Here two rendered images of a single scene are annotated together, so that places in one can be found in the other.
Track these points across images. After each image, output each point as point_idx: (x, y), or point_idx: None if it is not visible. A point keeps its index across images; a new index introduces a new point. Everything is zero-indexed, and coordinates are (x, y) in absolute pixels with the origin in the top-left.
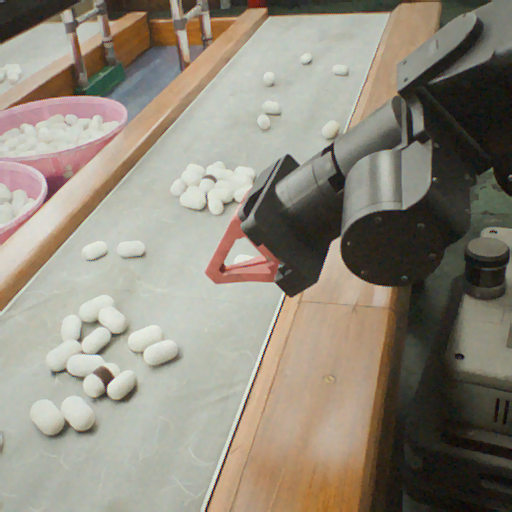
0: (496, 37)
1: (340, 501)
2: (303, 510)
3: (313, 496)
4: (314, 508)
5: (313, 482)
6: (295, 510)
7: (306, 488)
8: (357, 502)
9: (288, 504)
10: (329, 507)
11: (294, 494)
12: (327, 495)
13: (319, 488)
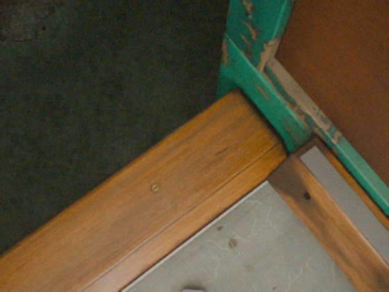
0: None
1: (5, 268)
2: (26, 278)
3: (14, 281)
4: (20, 274)
5: (6, 290)
6: (28, 281)
7: (12, 289)
8: (0, 261)
9: (28, 288)
10: (14, 269)
11: (21, 290)
12: (7, 277)
13: (7, 284)
